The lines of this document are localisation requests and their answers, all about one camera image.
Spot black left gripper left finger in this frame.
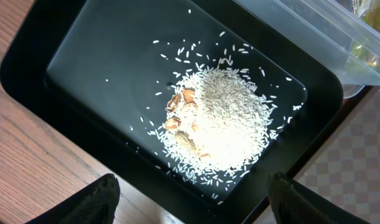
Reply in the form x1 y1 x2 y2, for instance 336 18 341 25
27 174 120 224

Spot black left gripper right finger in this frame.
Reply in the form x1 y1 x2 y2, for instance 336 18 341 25
267 172 368 224

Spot rice grains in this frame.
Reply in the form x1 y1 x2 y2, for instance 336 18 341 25
113 8 306 204

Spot black waste tray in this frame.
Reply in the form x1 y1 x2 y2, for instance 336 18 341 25
0 1 343 223

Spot clear plastic waste bin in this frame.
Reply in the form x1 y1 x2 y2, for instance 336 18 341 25
237 0 380 98

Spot dark brown serving tray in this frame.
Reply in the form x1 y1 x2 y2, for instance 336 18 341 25
294 86 380 223

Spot brown nut shells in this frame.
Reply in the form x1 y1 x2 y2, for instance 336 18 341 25
164 88 210 159

